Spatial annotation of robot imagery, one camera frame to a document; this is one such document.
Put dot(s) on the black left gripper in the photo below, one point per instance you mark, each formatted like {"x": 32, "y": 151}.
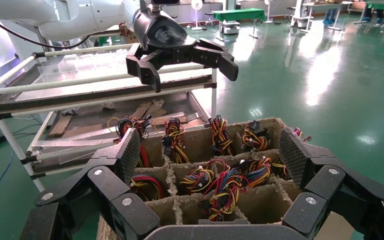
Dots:
{"x": 162, "y": 33}

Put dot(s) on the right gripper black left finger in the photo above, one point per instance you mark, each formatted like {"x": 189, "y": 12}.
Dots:
{"x": 106, "y": 185}

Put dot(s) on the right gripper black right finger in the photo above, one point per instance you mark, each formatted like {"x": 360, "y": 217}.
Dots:
{"x": 331, "y": 179}

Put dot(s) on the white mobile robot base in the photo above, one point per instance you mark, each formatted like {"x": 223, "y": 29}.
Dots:
{"x": 229, "y": 28}

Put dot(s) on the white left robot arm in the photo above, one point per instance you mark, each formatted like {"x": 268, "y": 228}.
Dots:
{"x": 79, "y": 20}

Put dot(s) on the black stool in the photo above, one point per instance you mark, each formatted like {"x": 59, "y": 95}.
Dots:
{"x": 209, "y": 15}

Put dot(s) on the cardboard scrap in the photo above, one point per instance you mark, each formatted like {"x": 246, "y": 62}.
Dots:
{"x": 60, "y": 126}
{"x": 149, "y": 109}

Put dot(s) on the flat cardboard sheet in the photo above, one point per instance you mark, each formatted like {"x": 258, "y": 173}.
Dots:
{"x": 82, "y": 130}

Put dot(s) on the white standing fan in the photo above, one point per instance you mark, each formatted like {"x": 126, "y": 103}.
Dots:
{"x": 267, "y": 3}
{"x": 197, "y": 5}

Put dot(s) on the table with green cloth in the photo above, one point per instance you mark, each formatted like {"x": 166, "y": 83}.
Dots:
{"x": 238, "y": 15}

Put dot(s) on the cardboard box with dividers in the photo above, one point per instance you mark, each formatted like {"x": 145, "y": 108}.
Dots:
{"x": 195, "y": 145}

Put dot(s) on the clear acrylic tray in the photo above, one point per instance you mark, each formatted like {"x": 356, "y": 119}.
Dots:
{"x": 79, "y": 64}

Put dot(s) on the white pipe rack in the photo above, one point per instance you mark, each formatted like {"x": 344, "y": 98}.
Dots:
{"x": 62, "y": 83}

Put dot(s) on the white machine stand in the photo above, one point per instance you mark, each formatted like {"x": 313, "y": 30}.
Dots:
{"x": 299, "y": 20}

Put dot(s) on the white metal frame table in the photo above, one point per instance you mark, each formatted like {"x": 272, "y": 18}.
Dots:
{"x": 324, "y": 4}

